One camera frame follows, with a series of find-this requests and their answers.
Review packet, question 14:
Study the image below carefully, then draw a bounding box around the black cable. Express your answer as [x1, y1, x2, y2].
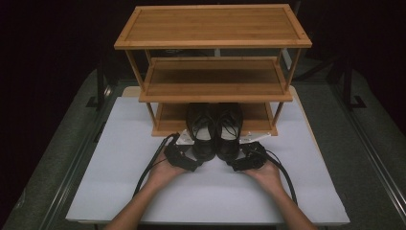
[132, 132, 180, 198]
[263, 149, 299, 206]

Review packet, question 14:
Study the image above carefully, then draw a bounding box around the black leather shoe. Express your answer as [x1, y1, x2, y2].
[186, 103, 217, 163]
[215, 103, 244, 163]

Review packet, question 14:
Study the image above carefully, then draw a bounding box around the person's left hand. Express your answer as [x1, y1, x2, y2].
[147, 152, 188, 194]

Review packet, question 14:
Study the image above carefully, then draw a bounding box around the wooden shoe rack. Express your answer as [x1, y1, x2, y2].
[113, 3, 313, 138]

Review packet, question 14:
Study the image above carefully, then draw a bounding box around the black metal stand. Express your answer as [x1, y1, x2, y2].
[85, 58, 113, 111]
[331, 57, 368, 111]

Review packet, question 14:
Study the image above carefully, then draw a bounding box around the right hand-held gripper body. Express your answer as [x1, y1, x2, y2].
[234, 132, 272, 171]

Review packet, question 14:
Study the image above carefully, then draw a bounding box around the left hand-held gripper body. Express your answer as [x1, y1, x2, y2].
[163, 128, 196, 168]

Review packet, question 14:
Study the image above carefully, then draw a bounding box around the person's right hand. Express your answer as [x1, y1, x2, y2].
[240, 159, 284, 195]

